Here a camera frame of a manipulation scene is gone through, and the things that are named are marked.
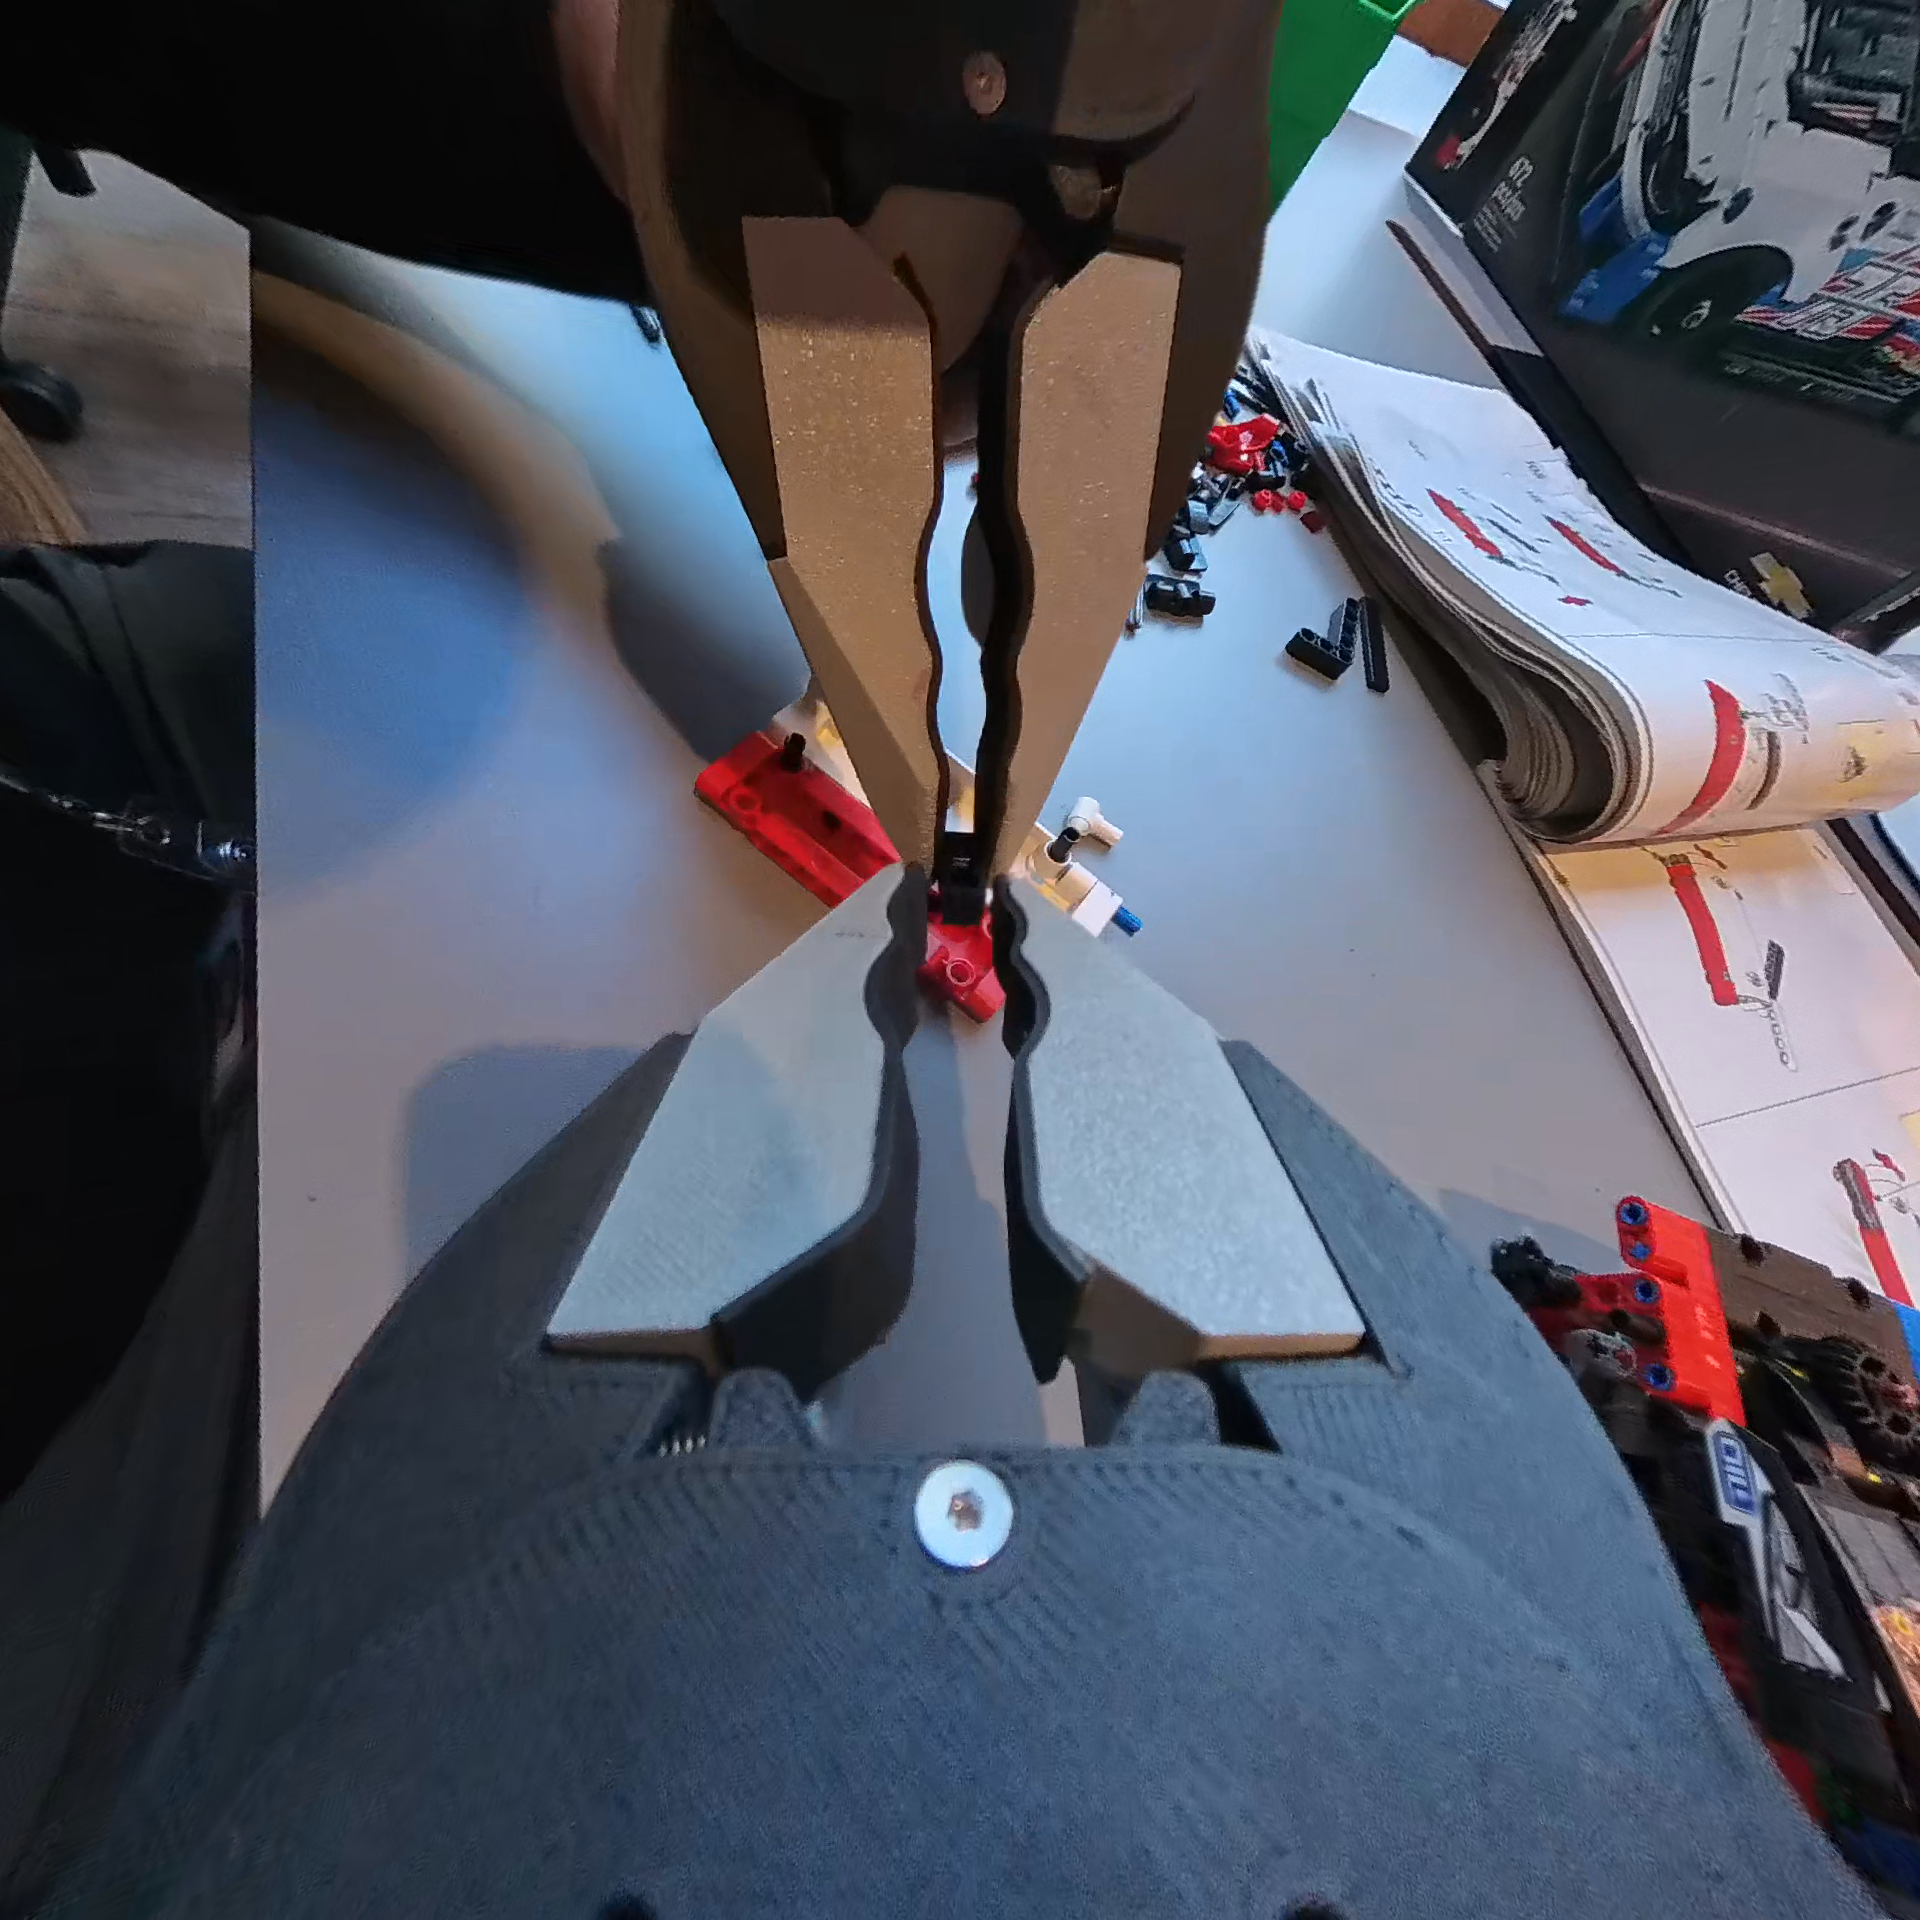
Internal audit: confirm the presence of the pile of small brick pieces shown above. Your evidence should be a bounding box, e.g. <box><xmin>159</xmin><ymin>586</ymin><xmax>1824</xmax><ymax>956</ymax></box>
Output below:
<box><xmin>1144</xmin><ymin>373</ymin><xmax>1336</xmax><ymax>579</ymax></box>

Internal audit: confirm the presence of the green plastic bin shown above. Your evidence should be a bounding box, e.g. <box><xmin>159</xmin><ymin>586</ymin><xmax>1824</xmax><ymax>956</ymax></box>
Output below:
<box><xmin>1266</xmin><ymin>0</ymin><xmax>1419</xmax><ymax>210</ymax></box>

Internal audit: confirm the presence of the metal key chain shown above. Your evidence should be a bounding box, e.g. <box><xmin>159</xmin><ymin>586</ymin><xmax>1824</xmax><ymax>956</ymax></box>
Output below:
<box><xmin>0</xmin><ymin>765</ymin><xmax>247</xmax><ymax>879</ymax></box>

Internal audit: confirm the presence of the open instruction booklet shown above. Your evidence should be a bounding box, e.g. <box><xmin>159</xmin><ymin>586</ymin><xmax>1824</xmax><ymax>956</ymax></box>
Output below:
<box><xmin>1251</xmin><ymin>329</ymin><xmax>1920</xmax><ymax>1323</ymax></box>

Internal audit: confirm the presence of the toy car set box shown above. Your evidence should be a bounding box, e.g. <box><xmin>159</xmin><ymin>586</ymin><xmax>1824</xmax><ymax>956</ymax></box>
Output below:
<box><xmin>1384</xmin><ymin>0</ymin><xmax>1920</xmax><ymax>632</ymax></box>

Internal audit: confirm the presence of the small red connector piece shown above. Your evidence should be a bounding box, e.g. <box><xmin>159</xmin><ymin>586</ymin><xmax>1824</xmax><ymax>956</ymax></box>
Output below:
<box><xmin>916</xmin><ymin>906</ymin><xmax>1010</xmax><ymax>1026</ymax></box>

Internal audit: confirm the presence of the toy brick car assembly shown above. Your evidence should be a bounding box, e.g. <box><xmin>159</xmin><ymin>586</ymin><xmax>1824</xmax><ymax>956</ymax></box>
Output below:
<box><xmin>1491</xmin><ymin>1195</ymin><xmax>1920</xmax><ymax>1878</ymax></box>

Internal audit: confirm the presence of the office chair base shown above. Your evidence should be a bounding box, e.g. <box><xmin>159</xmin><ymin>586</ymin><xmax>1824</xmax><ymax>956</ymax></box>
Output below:
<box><xmin>0</xmin><ymin>125</ymin><xmax>91</xmax><ymax>442</ymax></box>

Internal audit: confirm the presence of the grey desk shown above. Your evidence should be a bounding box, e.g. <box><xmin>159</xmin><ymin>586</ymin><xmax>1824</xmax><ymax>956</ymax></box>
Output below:
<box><xmin>244</xmin><ymin>38</ymin><xmax>1726</xmax><ymax>1518</ymax></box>

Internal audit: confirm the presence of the person's body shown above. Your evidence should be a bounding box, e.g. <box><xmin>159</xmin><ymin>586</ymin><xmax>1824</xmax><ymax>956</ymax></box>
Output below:
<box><xmin>0</xmin><ymin>539</ymin><xmax>263</xmax><ymax>1920</ymax></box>

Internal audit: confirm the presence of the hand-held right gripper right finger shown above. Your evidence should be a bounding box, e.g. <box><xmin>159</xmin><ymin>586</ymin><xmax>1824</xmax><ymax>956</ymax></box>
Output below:
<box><xmin>987</xmin><ymin>878</ymin><xmax>1364</xmax><ymax>1388</ymax></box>

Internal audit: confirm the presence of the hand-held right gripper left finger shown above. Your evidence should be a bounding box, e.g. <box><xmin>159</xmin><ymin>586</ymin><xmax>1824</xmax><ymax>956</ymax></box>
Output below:
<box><xmin>544</xmin><ymin>863</ymin><xmax>927</xmax><ymax>1396</ymax></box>

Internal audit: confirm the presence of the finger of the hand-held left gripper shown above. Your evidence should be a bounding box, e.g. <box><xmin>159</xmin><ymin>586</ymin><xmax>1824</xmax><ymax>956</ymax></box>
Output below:
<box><xmin>743</xmin><ymin>218</ymin><xmax>954</xmax><ymax>870</ymax></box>
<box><xmin>970</xmin><ymin>246</ymin><xmax>1183</xmax><ymax>875</ymax></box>

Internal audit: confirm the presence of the white brick panel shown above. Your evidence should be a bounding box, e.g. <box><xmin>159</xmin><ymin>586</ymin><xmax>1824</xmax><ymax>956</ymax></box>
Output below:
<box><xmin>779</xmin><ymin>682</ymin><xmax>1131</xmax><ymax>940</ymax></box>

